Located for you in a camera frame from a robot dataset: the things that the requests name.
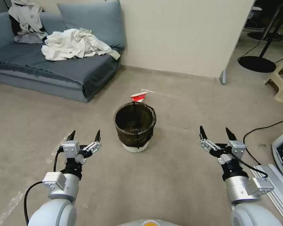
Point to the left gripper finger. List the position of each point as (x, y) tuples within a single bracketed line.
[(71, 136), (92, 146)]

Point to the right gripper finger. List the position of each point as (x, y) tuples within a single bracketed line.
[(208, 144), (231, 136)]

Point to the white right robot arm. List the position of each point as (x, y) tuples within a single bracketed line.
[(247, 212)]

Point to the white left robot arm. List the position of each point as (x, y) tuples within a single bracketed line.
[(54, 212)]

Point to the white trash can, black bag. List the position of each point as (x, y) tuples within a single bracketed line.
[(135, 124)]

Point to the silver aluminium rails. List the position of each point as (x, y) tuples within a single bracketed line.
[(278, 188)]

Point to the grey partition foot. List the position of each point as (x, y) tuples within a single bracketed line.
[(223, 77)]

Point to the red and white paper cup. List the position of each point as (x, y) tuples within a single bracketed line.
[(139, 97)]

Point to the blue-grey sofa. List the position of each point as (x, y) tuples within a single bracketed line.
[(37, 68)]

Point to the black round stand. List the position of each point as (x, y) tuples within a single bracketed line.
[(257, 64)]

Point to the clear plastic wrapper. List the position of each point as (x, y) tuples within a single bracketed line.
[(148, 90)]

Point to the white robot front shell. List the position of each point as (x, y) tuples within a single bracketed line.
[(147, 223)]

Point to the crumpled white cloth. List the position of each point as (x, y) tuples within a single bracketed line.
[(70, 44)]

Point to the black office chair base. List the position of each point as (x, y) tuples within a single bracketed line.
[(266, 36)]

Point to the blue-grey sofa cushion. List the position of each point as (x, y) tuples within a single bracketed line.
[(101, 23)]

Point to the white and black garment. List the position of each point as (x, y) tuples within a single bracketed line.
[(28, 18)]

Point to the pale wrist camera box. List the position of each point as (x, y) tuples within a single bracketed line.
[(71, 149), (237, 149)]

